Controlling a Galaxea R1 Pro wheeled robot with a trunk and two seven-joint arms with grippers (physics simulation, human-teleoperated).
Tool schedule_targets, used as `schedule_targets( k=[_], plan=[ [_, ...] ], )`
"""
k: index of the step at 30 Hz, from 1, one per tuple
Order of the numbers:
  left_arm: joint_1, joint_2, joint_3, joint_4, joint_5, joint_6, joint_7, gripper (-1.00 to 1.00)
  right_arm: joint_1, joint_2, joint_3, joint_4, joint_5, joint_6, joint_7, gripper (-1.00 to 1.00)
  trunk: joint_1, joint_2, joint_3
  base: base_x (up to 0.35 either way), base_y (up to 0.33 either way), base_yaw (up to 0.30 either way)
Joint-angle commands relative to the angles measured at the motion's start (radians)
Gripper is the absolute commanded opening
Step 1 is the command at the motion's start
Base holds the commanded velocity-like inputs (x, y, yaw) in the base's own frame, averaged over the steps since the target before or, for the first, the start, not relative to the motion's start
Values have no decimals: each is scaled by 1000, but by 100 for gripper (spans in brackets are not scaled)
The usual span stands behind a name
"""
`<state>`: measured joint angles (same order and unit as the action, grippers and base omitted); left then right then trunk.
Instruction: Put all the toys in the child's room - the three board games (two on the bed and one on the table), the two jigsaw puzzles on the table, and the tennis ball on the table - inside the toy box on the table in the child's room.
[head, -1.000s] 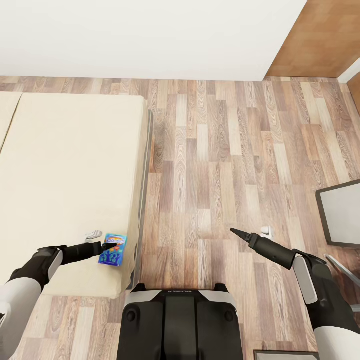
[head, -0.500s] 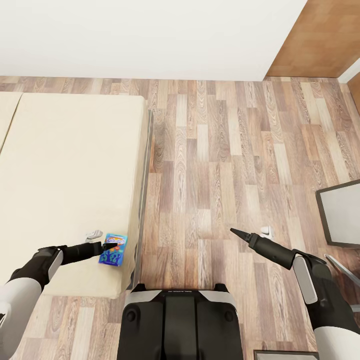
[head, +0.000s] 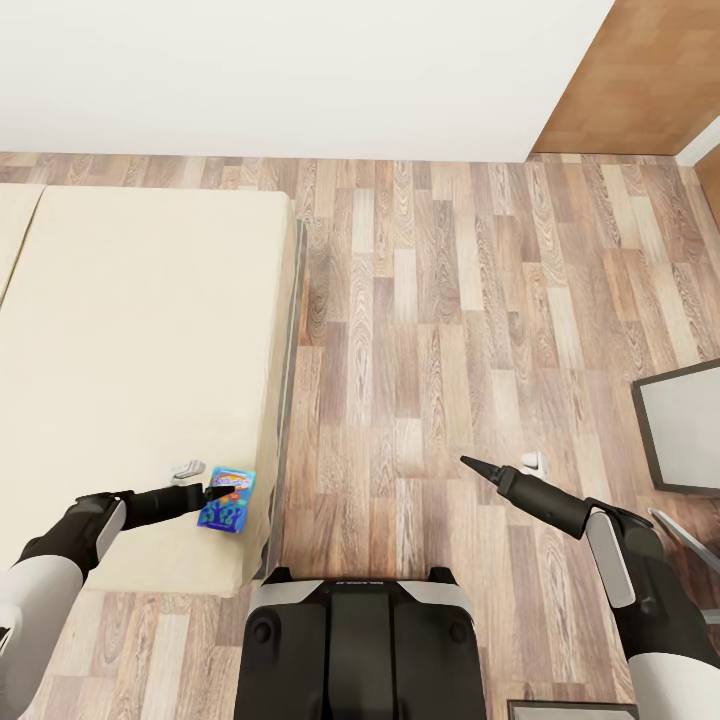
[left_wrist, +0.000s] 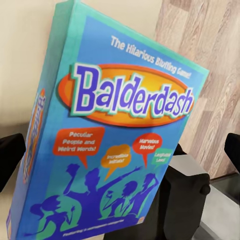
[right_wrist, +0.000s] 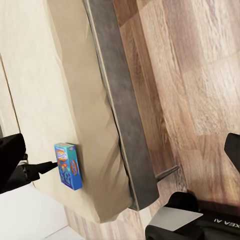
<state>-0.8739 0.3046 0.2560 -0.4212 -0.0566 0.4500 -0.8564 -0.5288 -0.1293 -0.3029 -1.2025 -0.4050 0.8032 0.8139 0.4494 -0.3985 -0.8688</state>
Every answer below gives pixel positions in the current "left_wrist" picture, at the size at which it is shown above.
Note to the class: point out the board game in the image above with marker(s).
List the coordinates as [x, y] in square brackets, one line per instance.
[109, 111]

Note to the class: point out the bed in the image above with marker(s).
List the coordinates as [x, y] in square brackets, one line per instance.
[25, 27]

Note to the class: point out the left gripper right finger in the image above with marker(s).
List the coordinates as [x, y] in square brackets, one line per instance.
[232, 149]

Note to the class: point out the desk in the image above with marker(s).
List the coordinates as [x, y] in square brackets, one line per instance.
[221, 212]

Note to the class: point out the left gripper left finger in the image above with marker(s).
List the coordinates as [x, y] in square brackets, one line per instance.
[12, 150]

